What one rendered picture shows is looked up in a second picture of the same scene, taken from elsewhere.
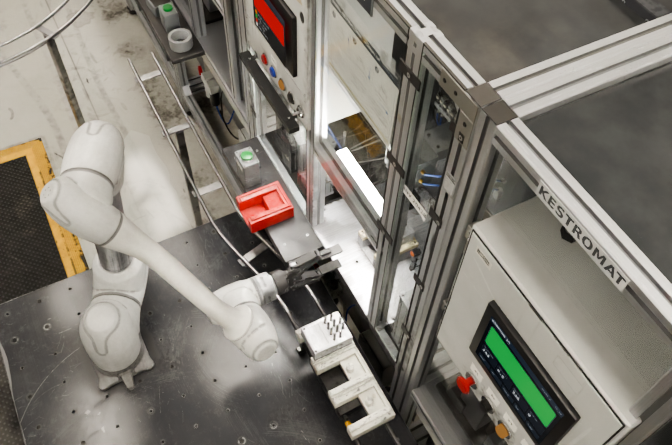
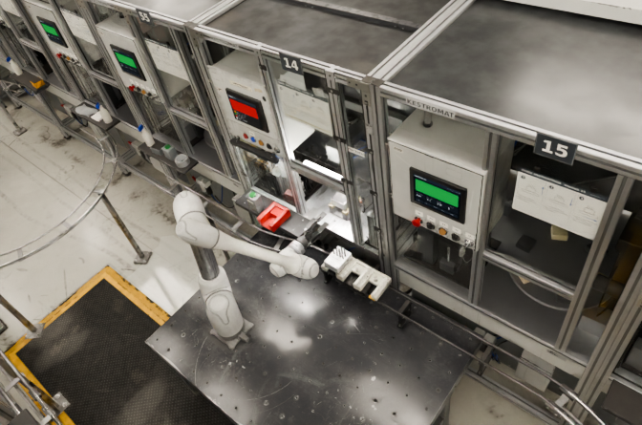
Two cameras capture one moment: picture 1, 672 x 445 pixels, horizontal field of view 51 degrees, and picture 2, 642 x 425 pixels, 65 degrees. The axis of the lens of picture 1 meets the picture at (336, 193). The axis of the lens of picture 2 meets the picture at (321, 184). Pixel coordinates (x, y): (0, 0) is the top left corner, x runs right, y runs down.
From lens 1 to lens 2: 85 cm
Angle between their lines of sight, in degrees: 12
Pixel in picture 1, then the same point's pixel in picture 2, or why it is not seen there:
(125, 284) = (221, 284)
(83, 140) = (181, 201)
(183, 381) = (273, 325)
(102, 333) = (223, 309)
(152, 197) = (193, 265)
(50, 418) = (211, 375)
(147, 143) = (174, 239)
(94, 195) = (202, 222)
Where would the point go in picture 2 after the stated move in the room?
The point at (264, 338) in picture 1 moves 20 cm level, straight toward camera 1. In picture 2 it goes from (310, 264) to (333, 291)
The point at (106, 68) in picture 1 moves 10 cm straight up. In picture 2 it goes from (127, 210) to (123, 203)
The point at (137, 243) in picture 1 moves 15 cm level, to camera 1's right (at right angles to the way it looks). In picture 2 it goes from (229, 241) to (259, 229)
